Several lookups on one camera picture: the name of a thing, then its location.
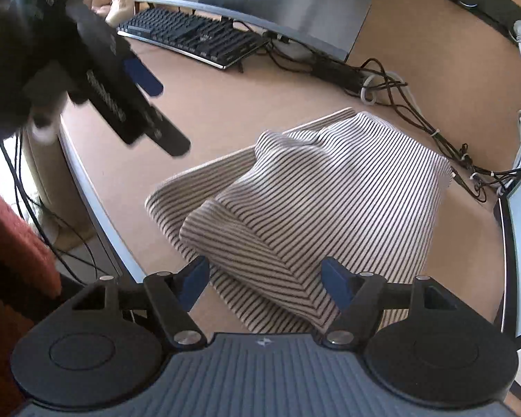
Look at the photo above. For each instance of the black keyboard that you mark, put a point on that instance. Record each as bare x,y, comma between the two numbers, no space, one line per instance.
191,34

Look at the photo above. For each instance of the beige figurine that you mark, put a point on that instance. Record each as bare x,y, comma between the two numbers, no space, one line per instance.
119,8

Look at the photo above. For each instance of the striped cloth garment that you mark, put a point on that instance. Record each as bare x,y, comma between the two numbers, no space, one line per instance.
308,208

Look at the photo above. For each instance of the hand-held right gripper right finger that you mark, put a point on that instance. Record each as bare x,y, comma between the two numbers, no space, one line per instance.
335,284

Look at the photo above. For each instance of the black power strip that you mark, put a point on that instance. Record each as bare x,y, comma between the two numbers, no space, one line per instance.
336,76

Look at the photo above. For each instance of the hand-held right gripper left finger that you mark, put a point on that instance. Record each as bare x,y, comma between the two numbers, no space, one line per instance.
195,284

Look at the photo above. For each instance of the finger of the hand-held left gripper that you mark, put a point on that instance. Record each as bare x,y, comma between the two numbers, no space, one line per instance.
169,137
145,78

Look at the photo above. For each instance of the person's left hand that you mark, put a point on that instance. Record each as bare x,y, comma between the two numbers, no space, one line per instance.
2,65

